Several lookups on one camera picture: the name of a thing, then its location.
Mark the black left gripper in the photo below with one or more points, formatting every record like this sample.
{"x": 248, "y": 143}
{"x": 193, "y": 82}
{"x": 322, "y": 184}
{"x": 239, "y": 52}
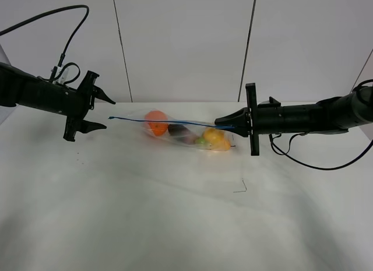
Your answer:
{"x": 79, "y": 103}

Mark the dark purple eggplant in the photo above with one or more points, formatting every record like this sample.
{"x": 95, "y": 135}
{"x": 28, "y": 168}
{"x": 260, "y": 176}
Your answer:
{"x": 182, "y": 134}

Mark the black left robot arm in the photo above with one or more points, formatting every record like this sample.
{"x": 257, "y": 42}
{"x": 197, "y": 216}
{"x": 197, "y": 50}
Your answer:
{"x": 21, "y": 88}

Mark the clear bag with blue zip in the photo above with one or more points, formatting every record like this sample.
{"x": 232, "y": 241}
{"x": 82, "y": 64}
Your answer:
{"x": 137, "y": 119}

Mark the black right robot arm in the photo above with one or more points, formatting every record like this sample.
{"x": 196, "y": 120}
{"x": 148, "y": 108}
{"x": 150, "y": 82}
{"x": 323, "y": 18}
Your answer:
{"x": 329, "y": 116}

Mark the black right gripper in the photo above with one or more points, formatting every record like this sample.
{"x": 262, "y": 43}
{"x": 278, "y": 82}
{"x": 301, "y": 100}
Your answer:
{"x": 263, "y": 118}

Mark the yellow fruit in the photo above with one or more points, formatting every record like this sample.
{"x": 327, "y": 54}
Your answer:
{"x": 216, "y": 138}

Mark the orange fruit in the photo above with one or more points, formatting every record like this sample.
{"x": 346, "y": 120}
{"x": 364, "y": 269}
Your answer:
{"x": 156, "y": 122}

